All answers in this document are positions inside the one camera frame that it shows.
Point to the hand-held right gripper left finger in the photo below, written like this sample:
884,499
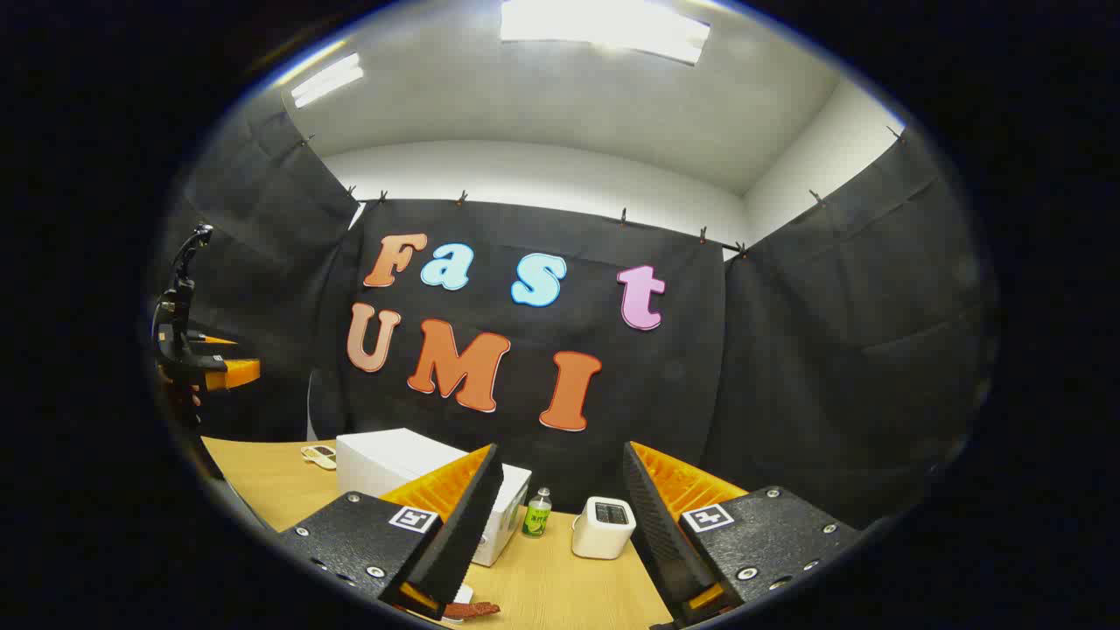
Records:
468,525

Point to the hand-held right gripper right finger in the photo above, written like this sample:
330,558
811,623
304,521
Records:
652,534

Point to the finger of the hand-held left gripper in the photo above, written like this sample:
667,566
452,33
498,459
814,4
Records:
232,374
210,339

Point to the brown meat slice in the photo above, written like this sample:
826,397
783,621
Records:
472,610

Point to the white microwave oven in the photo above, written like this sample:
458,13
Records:
385,464

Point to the white toaster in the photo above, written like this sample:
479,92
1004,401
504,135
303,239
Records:
602,529

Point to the green label drink bottle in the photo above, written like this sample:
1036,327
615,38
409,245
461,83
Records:
536,516

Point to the white rectangular plate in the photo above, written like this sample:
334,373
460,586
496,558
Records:
461,595

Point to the small divided sauce dish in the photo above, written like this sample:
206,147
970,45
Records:
318,456

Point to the narrow ceiling light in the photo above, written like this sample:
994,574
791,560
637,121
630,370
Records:
326,80

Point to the large ceiling light panel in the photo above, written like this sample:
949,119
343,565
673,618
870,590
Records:
604,31

